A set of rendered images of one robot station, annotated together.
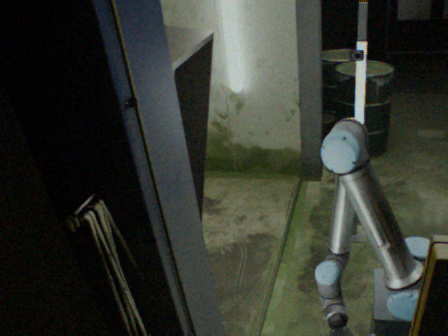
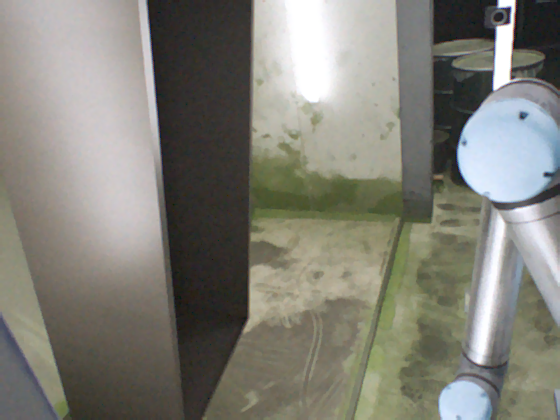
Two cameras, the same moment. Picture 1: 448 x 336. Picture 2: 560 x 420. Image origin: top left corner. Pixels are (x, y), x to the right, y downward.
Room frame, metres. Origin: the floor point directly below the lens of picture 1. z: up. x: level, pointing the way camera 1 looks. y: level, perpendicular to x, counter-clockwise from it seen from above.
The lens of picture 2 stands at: (0.51, -0.05, 1.60)
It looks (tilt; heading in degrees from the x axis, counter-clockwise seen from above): 27 degrees down; 9
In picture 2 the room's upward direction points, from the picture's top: 10 degrees counter-clockwise
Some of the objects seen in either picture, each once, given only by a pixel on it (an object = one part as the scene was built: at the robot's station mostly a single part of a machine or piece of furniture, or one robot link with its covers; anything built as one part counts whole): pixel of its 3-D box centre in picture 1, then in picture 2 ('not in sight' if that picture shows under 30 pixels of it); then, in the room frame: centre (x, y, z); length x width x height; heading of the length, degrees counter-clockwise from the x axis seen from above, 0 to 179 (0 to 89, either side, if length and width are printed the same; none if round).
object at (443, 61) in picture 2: (340, 92); (457, 100); (4.55, -1.09, 0.44); 0.59 x 0.58 x 0.89; 66
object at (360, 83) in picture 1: (359, 108); (499, 105); (2.40, -0.70, 1.02); 0.06 x 0.02 x 0.83; 74
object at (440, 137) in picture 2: (321, 130); (430, 153); (4.19, -0.79, 0.14); 0.31 x 0.29 x 0.28; 164
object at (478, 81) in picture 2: (363, 110); (493, 121); (3.90, -1.17, 0.44); 0.59 x 0.58 x 0.89; 179
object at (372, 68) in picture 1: (364, 69); (496, 61); (3.90, -1.17, 0.86); 0.54 x 0.54 x 0.01
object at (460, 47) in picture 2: (341, 56); (459, 49); (4.55, -1.09, 0.86); 0.54 x 0.54 x 0.01
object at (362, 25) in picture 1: (358, 135); not in sight; (2.43, -0.71, 0.82); 0.05 x 0.05 x 1.64; 74
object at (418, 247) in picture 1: (416, 263); not in sight; (1.14, -0.60, 0.83); 0.17 x 0.15 x 0.18; 153
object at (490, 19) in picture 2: (357, 54); (498, 16); (2.40, -0.67, 1.35); 0.09 x 0.07 x 0.07; 74
